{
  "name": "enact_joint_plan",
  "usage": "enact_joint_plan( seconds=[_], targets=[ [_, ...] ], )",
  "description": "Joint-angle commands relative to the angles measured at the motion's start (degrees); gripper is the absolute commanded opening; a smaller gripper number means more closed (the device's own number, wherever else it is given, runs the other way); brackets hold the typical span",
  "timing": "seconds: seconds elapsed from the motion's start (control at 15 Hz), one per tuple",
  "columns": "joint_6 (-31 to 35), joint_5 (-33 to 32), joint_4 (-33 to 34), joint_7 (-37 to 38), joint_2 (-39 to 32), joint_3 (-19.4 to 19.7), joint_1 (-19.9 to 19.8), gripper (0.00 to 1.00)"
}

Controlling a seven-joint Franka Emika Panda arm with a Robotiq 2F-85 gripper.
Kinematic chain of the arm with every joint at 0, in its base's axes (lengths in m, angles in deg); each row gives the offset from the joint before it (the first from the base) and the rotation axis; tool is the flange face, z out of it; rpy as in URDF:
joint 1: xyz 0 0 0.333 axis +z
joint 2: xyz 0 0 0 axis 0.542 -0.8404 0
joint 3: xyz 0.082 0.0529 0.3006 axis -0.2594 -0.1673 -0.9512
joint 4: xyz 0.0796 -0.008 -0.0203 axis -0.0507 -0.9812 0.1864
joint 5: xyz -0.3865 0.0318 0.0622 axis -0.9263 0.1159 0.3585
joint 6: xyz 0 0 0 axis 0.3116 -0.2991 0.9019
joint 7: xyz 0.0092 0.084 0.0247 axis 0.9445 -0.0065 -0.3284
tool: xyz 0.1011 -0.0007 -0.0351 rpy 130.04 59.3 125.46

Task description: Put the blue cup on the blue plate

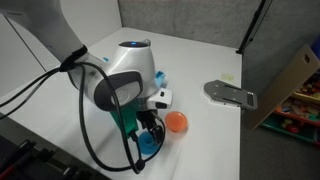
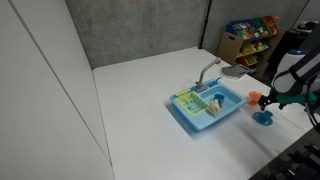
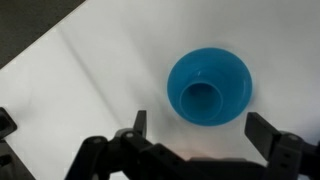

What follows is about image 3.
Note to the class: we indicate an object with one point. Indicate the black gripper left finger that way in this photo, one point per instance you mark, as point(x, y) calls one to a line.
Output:
point(133, 156)

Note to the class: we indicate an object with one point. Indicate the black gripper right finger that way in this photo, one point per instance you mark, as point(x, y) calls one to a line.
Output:
point(286, 153)

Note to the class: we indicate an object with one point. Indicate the blue toy plate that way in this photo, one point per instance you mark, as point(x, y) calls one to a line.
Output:
point(213, 65)

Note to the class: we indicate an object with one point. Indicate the black equipment frame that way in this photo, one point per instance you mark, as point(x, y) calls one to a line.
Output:
point(8, 160)

